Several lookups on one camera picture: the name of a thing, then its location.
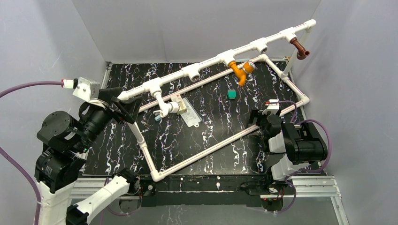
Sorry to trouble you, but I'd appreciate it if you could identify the clear plastic package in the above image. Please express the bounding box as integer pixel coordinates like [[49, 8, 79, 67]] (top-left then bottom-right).
[[180, 98, 202, 128]]

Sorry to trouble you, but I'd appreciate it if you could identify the white faucet chrome knob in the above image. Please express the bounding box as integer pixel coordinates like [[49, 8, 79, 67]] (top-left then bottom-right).
[[153, 91, 179, 118]]

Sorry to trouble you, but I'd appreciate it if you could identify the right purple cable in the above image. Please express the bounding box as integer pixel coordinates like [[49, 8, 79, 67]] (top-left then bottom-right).
[[266, 99, 333, 215]]

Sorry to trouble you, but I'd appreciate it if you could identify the orange faucet chrome knob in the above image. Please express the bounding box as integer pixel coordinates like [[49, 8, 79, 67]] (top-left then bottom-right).
[[228, 61, 256, 87]]

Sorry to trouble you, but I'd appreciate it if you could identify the green tape roll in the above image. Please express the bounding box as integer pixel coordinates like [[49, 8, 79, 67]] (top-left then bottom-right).
[[227, 90, 237, 99]]

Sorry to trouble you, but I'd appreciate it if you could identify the light blue faucet handle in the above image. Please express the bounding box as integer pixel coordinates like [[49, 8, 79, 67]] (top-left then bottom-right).
[[155, 115, 162, 122]]

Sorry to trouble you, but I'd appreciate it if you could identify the brown faucet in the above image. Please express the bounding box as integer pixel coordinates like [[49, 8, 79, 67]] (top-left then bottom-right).
[[290, 37, 310, 60]]

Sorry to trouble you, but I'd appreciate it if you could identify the white PVC pipe frame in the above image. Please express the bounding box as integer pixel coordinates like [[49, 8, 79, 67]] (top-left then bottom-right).
[[111, 19, 316, 178]]

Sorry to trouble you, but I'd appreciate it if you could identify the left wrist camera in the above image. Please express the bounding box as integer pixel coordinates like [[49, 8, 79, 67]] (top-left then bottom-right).
[[72, 77, 100, 103]]

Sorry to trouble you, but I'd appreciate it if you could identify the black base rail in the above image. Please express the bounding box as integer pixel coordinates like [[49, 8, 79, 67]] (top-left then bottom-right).
[[71, 173, 339, 209]]

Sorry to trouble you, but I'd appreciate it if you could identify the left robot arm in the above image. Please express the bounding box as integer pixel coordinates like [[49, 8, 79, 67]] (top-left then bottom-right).
[[35, 88, 142, 225]]

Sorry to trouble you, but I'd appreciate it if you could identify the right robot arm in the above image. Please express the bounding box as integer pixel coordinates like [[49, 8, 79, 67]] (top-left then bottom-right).
[[249, 109, 328, 194]]

